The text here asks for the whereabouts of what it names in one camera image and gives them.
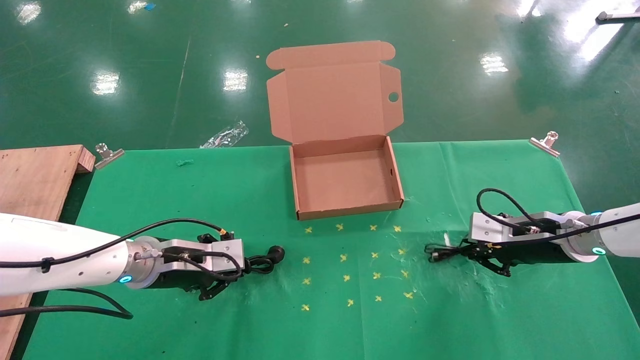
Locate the small white paper scrap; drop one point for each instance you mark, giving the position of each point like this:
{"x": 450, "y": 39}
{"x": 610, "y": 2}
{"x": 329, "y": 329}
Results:
{"x": 446, "y": 239}

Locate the silver binder clip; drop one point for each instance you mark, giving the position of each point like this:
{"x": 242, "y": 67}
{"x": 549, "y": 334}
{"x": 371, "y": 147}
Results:
{"x": 545, "y": 146}
{"x": 107, "y": 159}

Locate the open brown cardboard box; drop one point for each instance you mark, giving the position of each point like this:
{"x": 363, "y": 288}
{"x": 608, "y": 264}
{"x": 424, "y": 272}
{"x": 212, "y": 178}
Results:
{"x": 340, "y": 100}

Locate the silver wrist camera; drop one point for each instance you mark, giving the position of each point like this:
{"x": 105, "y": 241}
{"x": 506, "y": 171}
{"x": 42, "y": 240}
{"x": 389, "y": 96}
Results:
{"x": 227, "y": 252}
{"x": 482, "y": 227}

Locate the brown wooden board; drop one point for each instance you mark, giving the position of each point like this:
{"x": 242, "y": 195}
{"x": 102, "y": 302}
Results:
{"x": 35, "y": 180}

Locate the clear crumpled plastic wrapper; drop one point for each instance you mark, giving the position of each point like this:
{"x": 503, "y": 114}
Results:
{"x": 227, "y": 135}

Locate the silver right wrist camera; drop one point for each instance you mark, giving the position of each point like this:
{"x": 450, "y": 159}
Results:
{"x": 482, "y": 227}

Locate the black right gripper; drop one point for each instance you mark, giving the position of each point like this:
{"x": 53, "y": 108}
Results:
{"x": 540, "y": 252}

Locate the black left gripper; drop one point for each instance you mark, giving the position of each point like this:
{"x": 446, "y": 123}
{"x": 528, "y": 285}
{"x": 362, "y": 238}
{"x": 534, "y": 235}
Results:
{"x": 175, "y": 281}

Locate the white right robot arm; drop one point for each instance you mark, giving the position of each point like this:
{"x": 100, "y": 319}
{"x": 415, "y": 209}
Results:
{"x": 625, "y": 240}

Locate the dark metal floor object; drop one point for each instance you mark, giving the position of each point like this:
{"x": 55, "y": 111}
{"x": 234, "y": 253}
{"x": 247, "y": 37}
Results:
{"x": 605, "y": 17}

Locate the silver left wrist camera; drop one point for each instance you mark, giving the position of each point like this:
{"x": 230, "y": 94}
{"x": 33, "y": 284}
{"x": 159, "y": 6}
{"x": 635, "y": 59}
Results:
{"x": 227, "y": 252}

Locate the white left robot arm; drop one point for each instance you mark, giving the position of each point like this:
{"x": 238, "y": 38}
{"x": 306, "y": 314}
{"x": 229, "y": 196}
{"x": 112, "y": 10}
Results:
{"x": 30, "y": 235}

